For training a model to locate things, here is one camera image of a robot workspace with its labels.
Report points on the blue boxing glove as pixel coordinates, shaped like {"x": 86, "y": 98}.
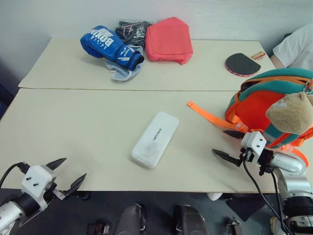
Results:
{"x": 105, "y": 44}

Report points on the red fabric pouch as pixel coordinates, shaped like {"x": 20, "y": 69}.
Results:
{"x": 168, "y": 40}

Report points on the white rectangular case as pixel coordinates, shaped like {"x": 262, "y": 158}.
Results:
{"x": 154, "y": 139}

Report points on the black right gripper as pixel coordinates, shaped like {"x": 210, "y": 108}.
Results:
{"x": 247, "y": 154}

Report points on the white shoe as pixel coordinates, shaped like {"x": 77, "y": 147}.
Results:
{"x": 214, "y": 196}

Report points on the black plastic bag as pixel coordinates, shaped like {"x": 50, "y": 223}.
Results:
{"x": 132, "y": 30}

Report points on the black table tennis paddle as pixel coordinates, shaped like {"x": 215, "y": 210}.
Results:
{"x": 240, "y": 64}

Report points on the person in white shirt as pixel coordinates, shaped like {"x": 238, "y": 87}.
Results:
{"x": 298, "y": 46}

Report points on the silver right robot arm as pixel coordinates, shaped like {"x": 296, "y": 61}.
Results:
{"x": 293, "y": 176}

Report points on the grey cloth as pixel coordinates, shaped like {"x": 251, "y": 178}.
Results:
{"x": 124, "y": 73}

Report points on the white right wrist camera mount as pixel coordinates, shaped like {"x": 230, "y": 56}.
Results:
{"x": 254, "y": 143}

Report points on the person's bare forearm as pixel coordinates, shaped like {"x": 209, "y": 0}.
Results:
{"x": 277, "y": 62}

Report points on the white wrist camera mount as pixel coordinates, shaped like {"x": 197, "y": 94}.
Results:
{"x": 36, "y": 177}
{"x": 254, "y": 143}

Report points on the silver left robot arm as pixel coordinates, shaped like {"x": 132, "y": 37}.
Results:
{"x": 8, "y": 213}

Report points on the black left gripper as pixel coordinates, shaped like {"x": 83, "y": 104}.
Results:
{"x": 58, "y": 193}

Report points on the dark rounded shape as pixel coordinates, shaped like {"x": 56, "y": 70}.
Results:
{"x": 130, "y": 220}
{"x": 189, "y": 221}

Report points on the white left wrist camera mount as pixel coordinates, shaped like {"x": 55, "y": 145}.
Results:
{"x": 36, "y": 177}

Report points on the teal and orange backpack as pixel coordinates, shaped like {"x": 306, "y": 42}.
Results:
{"x": 254, "y": 110}

